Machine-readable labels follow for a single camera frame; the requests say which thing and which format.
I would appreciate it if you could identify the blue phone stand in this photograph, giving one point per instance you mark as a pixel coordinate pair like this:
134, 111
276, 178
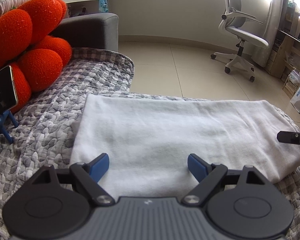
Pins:
3, 117

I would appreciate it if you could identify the orange knot plush cushion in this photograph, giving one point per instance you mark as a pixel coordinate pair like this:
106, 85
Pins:
36, 58

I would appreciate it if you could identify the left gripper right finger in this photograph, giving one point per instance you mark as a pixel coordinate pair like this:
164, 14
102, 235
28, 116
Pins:
209, 177

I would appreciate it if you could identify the grey curtain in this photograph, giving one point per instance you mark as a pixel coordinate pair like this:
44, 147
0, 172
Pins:
276, 10

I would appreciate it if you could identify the white t-shirt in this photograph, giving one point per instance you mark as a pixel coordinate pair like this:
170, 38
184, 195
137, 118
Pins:
148, 141

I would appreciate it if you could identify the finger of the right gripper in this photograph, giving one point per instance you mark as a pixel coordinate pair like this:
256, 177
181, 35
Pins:
289, 137

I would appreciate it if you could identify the grey checkered sofa cover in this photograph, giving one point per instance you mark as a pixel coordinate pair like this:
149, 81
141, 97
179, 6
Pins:
47, 124

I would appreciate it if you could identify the dark grey sofa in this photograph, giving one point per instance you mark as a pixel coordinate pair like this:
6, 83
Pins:
100, 31

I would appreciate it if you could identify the white office chair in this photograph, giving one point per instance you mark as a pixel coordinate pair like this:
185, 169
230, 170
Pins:
232, 21

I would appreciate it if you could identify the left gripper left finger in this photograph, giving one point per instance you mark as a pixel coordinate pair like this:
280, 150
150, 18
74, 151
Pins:
86, 177

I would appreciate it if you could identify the wooden shelf unit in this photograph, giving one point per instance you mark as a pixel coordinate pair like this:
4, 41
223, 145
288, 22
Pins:
284, 59

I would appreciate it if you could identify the smartphone showing video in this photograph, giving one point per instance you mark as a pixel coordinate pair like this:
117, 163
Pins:
8, 94

